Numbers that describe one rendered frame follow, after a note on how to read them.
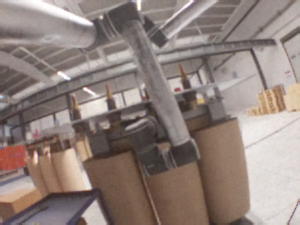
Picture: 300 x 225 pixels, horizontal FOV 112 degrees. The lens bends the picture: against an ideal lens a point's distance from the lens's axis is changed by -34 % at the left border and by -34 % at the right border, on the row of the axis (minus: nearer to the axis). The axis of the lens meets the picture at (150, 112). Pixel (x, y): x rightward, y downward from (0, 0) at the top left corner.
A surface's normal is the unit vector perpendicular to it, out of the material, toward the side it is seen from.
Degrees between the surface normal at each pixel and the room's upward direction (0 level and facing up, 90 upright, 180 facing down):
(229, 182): 90
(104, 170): 90
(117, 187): 90
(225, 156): 90
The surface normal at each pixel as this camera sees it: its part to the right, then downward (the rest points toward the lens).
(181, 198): 0.02, -0.09
